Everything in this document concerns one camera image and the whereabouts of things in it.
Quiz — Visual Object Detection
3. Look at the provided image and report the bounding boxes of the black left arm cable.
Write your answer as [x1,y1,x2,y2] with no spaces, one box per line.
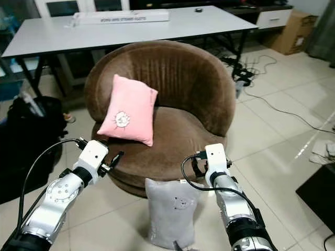
[18,138,87,241]

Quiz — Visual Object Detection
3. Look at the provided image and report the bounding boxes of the grey pillow with bear print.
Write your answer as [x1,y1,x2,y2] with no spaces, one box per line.
[144,178,206,250]

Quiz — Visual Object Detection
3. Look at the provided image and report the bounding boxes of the white table with black legs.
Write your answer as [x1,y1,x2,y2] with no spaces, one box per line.
[1,5,259,99]

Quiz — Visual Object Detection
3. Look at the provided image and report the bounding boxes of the black flat floor mat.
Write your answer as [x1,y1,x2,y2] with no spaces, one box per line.
[296,165,335,233]

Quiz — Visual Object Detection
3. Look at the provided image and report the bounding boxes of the blue storage box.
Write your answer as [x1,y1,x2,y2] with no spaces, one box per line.
[0,78,17,102]

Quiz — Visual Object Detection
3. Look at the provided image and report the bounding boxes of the pink pillow with cartoon print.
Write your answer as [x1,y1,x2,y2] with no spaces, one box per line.
[97,74,159,147]

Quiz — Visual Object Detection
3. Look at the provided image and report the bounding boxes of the long white rack carton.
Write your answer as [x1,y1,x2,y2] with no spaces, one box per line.
[72,10,170,28]

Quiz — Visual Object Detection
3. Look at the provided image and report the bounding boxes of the black floor cable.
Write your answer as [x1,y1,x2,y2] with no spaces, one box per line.
[236,52,335,131]

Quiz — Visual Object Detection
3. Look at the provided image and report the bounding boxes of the white drawer cabinet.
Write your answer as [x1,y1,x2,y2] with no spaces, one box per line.
[256,8,294,29]

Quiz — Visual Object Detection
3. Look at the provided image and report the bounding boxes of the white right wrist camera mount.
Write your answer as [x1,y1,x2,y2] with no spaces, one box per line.
[204,143,230,181]

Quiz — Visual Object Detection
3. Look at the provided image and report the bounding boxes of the white glass door cabinet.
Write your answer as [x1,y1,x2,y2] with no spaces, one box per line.
[34,0,129,19]

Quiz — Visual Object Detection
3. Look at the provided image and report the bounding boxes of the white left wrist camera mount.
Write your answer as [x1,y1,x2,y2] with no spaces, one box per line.
[77,140,110,173]

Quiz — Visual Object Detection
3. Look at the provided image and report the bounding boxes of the brown round velvet sofa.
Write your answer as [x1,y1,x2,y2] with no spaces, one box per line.
[84,40,237,198]

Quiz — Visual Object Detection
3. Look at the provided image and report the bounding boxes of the white crumpled cloth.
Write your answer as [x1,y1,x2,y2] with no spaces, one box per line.
[309,140,335,165]

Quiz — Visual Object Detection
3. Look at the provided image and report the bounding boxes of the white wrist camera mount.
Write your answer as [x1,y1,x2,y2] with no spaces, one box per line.
[77,140,110,173]
[204,143,230,181]

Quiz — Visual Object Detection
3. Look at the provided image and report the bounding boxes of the white plastic handle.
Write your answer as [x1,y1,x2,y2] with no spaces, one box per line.
[21,89,46,119]

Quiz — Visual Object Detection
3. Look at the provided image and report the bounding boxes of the black fabric bag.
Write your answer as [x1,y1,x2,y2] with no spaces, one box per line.
[0,97,68,204]

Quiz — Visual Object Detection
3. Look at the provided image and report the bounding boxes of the brown cardboard box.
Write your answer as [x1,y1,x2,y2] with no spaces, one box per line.
[263,9,319,55]

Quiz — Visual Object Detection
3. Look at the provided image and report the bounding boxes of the grey curtain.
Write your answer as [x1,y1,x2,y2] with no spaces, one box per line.
[306,0,335,61]

